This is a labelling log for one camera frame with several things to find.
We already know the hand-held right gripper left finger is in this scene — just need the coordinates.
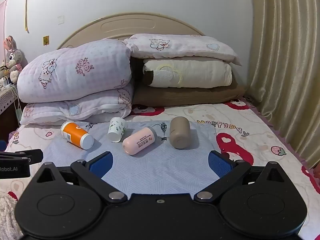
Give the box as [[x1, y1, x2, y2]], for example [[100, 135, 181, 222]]
[[37, 151, 128, 204]]

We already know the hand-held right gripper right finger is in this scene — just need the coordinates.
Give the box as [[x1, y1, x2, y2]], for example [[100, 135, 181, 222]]
[[193, 150, 286, 203]]

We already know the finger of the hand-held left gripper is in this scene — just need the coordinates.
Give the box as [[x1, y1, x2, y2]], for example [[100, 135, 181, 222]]
[[0, 149, 43, 164]]

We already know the white paper cup green print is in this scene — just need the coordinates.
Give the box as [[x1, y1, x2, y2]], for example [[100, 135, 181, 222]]
[[107, 116, 129, 143]]

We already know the orange cup with white base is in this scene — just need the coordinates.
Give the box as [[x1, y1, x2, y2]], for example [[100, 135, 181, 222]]
[[60, 120, 95, 150]]

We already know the pink cup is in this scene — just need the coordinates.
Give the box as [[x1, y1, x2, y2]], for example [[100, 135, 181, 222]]
[[122, 127, 158, 156]]

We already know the taupe cup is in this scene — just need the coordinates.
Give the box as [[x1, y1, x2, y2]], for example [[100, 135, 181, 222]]
[[169, 116, 191, 149]]

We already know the printed cartoon bed sheet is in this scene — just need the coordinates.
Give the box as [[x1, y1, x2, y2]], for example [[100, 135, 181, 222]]
[[4, 99, 320, 240]]

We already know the white fluffy cloth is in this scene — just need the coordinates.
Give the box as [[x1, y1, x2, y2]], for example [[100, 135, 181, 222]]
[[0, 190, 23, 240]]

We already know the bedside table with patterned cloth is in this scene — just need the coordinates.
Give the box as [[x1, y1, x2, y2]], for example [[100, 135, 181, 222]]
[[0, 82, 23, 137]]

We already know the light blue patterned mat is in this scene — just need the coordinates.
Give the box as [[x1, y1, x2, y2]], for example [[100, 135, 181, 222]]
[[42, 121, 223, 196]]

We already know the brown pillow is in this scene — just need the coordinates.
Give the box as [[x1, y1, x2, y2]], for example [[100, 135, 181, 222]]
[[132, 57, 247, 107]]

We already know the pink printed folded quilt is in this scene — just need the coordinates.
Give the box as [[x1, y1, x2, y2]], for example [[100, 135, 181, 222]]
[[17, 39, 135, 126]]

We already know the cream pillow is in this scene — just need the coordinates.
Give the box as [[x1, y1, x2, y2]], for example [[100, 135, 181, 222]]
[[143, 59, 233, 89]]

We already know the grey plush rabbit toy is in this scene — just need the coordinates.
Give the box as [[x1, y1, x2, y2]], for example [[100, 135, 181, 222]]
[[2, 35, 25, 82]]

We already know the beige pleated curtain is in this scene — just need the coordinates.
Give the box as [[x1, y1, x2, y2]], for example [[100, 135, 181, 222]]
[[247, 0, 320, 169]]

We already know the pink bear print pillow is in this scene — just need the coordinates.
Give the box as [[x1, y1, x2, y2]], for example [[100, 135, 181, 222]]
[[124, 33, 242, 66]]

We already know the beige bed headboard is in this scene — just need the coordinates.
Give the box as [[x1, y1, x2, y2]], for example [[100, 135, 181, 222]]
[[57, 12, 206, 51]]

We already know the yellow tape strip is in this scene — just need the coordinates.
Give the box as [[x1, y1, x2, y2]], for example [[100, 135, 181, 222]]
[[24, 0, 31, 34]]

